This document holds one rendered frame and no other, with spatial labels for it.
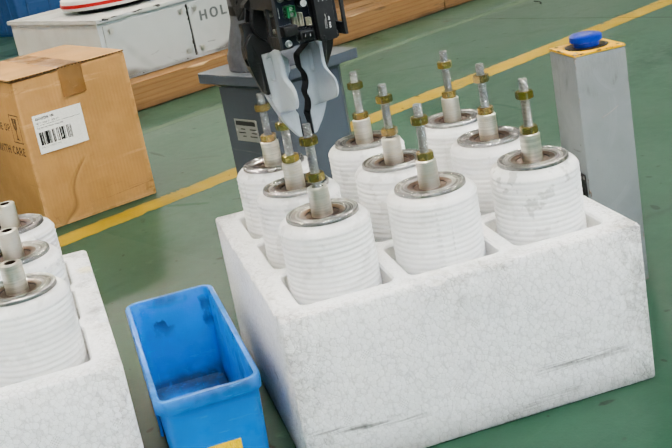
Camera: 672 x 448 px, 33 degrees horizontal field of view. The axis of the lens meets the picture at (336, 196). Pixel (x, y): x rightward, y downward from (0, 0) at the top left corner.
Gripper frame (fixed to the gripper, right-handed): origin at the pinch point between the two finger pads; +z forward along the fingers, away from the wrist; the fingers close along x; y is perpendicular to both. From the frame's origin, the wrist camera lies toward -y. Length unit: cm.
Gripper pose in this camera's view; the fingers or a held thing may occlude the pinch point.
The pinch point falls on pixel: (302, 120)
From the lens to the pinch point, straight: 112.8
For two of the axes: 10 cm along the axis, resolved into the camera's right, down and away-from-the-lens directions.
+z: 1.8, 9.4, 3.0
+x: 8.9, -2.8, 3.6
